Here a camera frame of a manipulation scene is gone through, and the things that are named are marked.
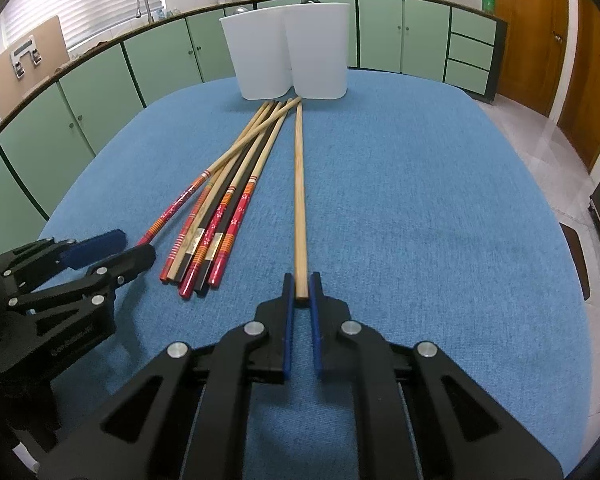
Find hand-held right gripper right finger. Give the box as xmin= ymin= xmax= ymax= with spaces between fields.
xmin=307 ymin=272 xmax=566 ymax=480

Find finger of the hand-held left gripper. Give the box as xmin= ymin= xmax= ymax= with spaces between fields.
xmin=0 ymin=229 xmax=127 ymax=293
xmin=9 ymin=246 xmax=157 ymax=313

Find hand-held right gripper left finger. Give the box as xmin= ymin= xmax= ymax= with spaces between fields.
xmin=37 ymin=272 xmax=297 ymax=480

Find bamboo chopstick red striped end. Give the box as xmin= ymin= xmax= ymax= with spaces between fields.
xmin=160 ymin=101 xmax=276 ymax=283

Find red orange striped bamboo chopstick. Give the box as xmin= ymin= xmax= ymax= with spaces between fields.
xmin=137 ymin=97 xmax=303 ymax=248

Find black chopstick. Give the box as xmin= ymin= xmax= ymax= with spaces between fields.
xmin=172 ymin=101 xmax=283 ymax=286
xmin=195 ymin=101 xmax=293 ymax=295

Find chopsticks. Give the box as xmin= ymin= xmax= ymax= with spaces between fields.
xmin=178 ymin=101 xmax=288 ymax=300
xmin=207 ymin=100 xmax=297 ymax=290

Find plain wooden chopstick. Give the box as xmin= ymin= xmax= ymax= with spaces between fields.
xmin=292 ymin=102 xmax=312 ymax=302

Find white double utensil holder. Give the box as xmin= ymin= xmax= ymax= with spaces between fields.
xmin=219 ymin=2 xmax=352 ymax=101

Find green base cabinets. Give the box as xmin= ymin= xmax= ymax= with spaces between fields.
xmin=0 ymin=0 xmax=508 ymax=241

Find blue table cloth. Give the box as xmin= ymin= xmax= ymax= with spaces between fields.
xmin=37 ymin=69 xmax=593 ymax=480

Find cardboard sheet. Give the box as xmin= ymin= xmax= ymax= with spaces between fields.
xmin=0 ymin=15 xmax=68 ymax=116

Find brown floor mat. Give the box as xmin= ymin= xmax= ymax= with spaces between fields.
xmin=560 ymin=222 xmax=592 ymax=302

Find wooden door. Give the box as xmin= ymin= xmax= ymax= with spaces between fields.
xmin=557 ymin=0 xmax=600 ymax=171
xmin=494 ymin=0 xmax=571 ymax=118

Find white bracket on cardboard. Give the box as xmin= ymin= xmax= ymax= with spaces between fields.
xmin=10 ymin=37 xmax=43 ymax=78

